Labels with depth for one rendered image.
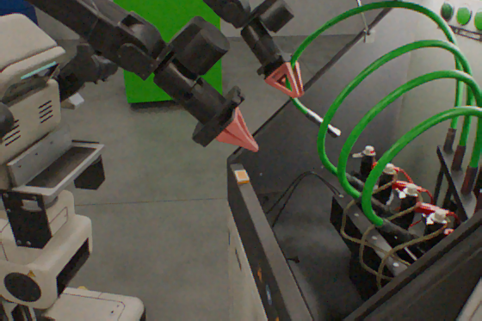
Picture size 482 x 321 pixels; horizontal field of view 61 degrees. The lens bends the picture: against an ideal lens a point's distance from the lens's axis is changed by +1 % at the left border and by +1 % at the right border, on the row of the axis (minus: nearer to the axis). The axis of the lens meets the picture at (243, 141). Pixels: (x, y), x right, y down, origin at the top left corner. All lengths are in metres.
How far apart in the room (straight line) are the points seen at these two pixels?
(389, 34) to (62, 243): 1.06
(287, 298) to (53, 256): 0.66
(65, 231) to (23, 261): 0.14
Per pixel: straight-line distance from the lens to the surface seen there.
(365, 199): 0.67
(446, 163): 1.00
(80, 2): 0.64
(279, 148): 1.22
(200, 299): 2.10
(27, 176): 1.07
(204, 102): 0.64
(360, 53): 1.21
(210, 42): 0.60
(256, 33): 0.97
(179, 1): 3.96
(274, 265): 0.87
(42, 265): 1.20
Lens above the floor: 1.55
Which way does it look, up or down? 27 degrees down
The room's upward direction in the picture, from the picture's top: straight up
